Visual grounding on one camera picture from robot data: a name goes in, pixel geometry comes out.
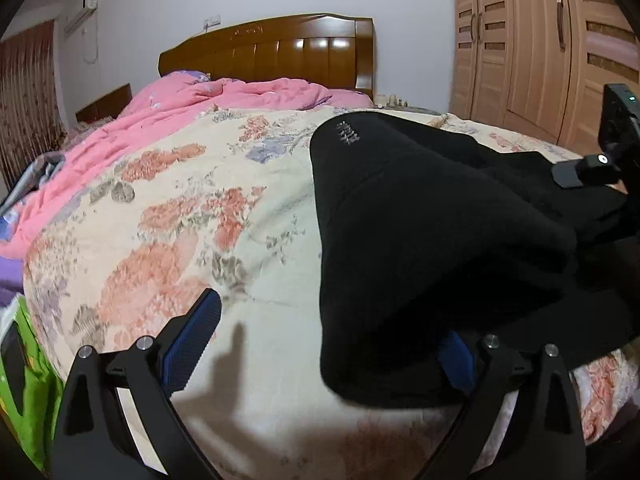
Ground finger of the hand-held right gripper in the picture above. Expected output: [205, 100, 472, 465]
[552, 152, 622, 190]

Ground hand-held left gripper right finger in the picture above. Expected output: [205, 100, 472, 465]
[415, 331, 587, 480]

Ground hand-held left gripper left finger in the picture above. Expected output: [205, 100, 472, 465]
[50, 288, 223, 480]

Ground black pants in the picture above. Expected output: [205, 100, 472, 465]
[309, 112, 640, 409]

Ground light wooden wardrobe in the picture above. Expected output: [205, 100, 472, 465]
[450, 0, 640, 157]

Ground floral bedsheet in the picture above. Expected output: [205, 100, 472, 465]
[22, 107, 632, 480]

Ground green bag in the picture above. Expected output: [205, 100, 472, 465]
[0, 295, 66, 472]

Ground nightstand with floral cover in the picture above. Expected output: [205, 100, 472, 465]
[375, 92, 442, 115]

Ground purple sheet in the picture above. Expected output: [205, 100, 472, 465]
[0, 255, 27, 307]

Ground grey clothes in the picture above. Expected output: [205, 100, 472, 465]
[0, 155, 66, 217]

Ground pink quilt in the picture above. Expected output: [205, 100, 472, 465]
[0, 71, 374, 261]

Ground dark wooden nightstand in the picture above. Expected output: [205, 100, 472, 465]
[75, 84, 133, 124]

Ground purple floral pillow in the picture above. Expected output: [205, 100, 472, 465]
[165, 70, 216, 84]

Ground brown patterned curtain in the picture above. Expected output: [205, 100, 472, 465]
[0, 20, 69, 196]

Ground wooden headboard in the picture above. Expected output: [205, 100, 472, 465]
[158, 13, 376, 101]

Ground white air conditioner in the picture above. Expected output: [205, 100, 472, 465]
[62, 0, 100, 32]

